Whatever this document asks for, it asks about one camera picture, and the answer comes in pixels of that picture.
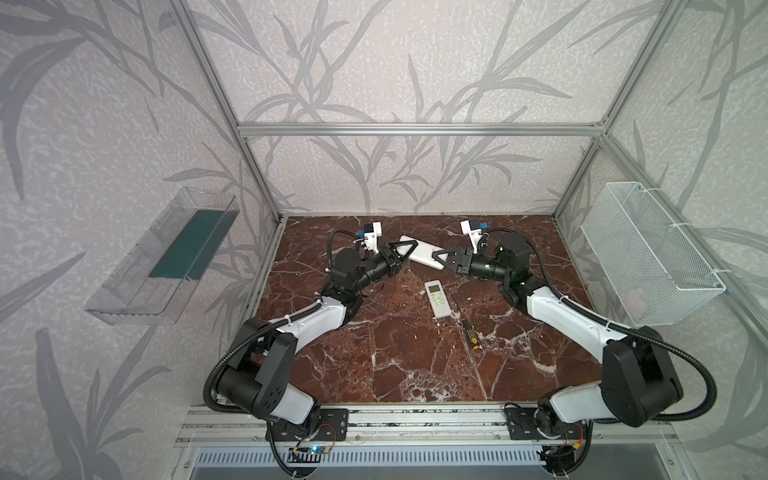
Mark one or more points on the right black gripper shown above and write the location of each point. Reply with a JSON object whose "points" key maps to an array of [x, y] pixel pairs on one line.
{"points": [[461, 261]]}

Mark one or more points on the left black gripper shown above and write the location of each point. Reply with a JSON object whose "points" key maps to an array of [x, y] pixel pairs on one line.
{"points": [[390, 261]]}

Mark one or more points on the white remote control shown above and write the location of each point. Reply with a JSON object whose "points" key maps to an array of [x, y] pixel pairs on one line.
{"points": [[422, 254], [438, 299]]}

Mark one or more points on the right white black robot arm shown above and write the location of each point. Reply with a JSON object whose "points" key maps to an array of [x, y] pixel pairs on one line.
{"points": [[639, 381]]}

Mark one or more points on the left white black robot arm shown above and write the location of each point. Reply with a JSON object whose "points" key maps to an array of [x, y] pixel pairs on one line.
{"points": [[253, 376]]}

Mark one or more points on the black yellow screwdriver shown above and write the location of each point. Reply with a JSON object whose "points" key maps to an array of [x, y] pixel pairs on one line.
{"points": [[471, 335]]}

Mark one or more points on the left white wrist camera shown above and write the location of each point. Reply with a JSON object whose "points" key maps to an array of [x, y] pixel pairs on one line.
{"points": [[368, 236]]}

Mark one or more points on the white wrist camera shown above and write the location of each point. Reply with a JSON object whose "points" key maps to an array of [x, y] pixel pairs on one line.
{"points": [[474, 229], [368, 236]]}

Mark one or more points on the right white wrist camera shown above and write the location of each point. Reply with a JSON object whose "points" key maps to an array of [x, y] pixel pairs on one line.
{"points": [[474, 229]]}

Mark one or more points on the aluminium mounting rail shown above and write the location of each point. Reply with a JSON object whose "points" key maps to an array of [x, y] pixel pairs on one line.
{"points": [[369, 424]]}

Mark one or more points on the aluminium frame crossbar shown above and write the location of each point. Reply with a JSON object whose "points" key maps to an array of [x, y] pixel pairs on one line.
{"points": [[249, 130]]}

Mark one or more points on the white wire mesh basket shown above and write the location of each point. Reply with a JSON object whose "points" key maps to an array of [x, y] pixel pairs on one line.
{"points": [[659, 276]]}

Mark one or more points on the clear plastic wall bin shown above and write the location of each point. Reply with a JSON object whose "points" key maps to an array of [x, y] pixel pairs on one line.
{"points": [[153, 284]]}

